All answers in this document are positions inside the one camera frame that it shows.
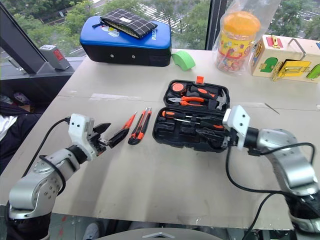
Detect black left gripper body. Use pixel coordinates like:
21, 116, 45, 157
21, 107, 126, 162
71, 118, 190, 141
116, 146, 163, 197
86, 125, 111, 157

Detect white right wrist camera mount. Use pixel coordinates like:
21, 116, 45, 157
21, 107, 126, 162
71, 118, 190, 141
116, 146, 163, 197
221, 104, 251, 151

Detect orange black utility knife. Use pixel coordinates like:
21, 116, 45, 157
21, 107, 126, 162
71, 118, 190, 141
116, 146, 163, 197
127, 106, 153, 146

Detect dark diagonal window beam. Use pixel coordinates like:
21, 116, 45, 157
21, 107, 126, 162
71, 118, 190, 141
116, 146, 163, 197
0, 4, 49, 75

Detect clear plastic bag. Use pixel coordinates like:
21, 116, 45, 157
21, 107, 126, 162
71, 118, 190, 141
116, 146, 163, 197
211, 0, 284, 76

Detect grey box with red label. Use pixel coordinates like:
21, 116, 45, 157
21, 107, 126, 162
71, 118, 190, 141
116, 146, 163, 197
39, 44, 72, 71

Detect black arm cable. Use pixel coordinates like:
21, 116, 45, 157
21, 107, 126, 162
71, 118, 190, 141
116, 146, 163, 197
21, 116, 71, 196
224, 142, 316, 240

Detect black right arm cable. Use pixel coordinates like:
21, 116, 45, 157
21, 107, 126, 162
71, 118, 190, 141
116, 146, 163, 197
224, 142, 316, 240

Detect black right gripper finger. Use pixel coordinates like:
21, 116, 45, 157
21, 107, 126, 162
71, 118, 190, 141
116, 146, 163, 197
206, 138, 227, 152
198, 127, 226, 140

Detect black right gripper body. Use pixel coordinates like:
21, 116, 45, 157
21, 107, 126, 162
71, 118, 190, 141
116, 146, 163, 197
219, 125, 239, 149

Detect blue and black hard case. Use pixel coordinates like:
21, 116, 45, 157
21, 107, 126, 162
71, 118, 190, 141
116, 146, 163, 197
79, 15, 173, 68

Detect green tape roll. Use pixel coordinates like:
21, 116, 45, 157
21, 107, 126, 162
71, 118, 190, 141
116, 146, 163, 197
171, 50, 197, 72

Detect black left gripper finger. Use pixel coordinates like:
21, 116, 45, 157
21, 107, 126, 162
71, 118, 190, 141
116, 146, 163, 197
107, 128, 130, 149
93, 122, 112, 135

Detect orange-handled pliers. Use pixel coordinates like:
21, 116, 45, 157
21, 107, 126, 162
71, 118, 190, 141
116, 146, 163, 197
167, 95, 206, 108

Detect person in dark clothes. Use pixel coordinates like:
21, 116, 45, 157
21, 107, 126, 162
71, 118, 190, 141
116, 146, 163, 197
0, 92, 43, 175

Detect white shoe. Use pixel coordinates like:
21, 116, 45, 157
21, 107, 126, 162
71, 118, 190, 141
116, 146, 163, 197
83, 222, 100, 240

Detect black window frame post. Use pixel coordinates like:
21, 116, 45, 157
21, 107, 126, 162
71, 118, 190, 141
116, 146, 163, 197
204, 0, 228, 51

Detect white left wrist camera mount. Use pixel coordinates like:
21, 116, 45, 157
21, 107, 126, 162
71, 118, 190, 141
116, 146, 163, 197
68, 113, 100, 161

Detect plastic jar with orange lid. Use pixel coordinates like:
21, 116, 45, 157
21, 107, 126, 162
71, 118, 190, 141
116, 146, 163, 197
215, 10, 262, 74

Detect black grid-pattern pouch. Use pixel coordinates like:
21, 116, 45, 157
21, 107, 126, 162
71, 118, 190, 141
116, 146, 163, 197
99, 8, 159, 40

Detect thin metal pin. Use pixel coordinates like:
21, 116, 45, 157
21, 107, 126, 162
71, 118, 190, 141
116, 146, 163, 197
264, 102, 281, 116

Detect black plastic tool case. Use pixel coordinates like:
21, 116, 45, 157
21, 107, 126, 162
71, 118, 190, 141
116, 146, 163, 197
151, 75, 232, 154

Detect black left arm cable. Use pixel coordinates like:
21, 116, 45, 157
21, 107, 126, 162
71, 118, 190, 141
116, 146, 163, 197
21, 116, 71, 196

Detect black-handled screwdriver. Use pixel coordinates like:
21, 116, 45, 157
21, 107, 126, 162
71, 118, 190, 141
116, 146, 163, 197
172, 116, 225, 130

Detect orange-handled screwdriver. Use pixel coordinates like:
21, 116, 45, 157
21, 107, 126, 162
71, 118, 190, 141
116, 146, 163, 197
160, 109, 201, 120

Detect hammer with orange-black handle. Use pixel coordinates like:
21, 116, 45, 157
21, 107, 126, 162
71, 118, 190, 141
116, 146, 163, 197
186, 84, 230, 111

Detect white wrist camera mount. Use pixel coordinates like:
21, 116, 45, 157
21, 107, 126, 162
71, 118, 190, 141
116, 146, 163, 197
68, 113, 100, 161
221, 104, 251, 151

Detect orange black tape measure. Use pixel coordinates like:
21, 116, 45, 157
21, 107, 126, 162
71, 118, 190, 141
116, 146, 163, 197
171, 81, 186, 95

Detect wooden lock puzzle box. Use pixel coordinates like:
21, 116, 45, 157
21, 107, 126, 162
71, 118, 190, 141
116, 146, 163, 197
250, 34, 320, 84

